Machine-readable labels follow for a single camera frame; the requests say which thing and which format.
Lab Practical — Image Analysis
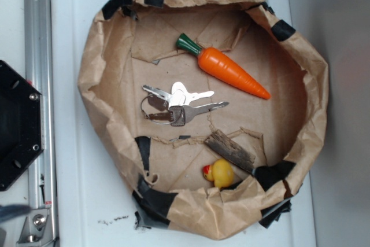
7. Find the orange plastic toy carrot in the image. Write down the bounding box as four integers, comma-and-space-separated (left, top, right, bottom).
176, 34, 271, 99

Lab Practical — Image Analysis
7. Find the grey square-head key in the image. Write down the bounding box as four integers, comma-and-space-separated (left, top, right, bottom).
169, 101, 229, 127

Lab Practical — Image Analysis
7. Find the bright silver key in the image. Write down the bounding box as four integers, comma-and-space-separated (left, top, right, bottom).
169, 82, 214, 107

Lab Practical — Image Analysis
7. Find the dark small key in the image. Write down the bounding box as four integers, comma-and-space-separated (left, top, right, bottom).
145, 112, 173, 122

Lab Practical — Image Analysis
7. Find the long silver key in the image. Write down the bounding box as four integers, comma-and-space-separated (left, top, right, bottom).
142, 85, 173, 102

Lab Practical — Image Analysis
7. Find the brown paper bag bin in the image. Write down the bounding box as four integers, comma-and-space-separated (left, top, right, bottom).
78, 0, 328, 240

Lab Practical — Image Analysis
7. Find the weathered wood piece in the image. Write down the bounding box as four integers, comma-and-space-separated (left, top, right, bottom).
204, 130, 255, 175

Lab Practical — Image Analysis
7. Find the yellow rubber duck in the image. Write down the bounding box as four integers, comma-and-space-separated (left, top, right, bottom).
202, 158, 234, 189

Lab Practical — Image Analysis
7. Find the white plastic tray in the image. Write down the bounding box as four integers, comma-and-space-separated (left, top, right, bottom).
51, 0, 316, 246

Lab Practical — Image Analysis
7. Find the metal key ring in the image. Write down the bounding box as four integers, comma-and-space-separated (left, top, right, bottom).
140, 93, 174, 126

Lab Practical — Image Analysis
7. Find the aluminium extrusion rail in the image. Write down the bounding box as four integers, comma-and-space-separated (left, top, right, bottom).
24, 0, 60, 246

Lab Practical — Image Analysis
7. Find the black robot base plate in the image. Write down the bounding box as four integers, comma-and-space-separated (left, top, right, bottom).
0, 60, 43, 191

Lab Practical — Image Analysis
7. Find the metal corner bracket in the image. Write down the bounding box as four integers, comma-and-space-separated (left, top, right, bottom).
16, 208, 53, 246

